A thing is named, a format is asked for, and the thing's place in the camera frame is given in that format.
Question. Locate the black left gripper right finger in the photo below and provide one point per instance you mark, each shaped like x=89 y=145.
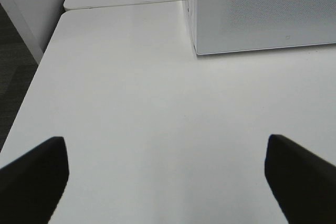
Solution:
x=302 y=183

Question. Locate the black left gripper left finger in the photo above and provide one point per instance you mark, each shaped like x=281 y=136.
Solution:
x=33 y=184

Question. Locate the white microwave door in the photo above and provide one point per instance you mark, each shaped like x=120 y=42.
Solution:
x=241 y=25

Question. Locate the white microwave oven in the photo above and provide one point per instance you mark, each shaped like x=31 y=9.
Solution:
x=191 y=12

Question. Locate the white table leg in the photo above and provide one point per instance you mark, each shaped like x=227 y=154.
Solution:
x=23 y=29

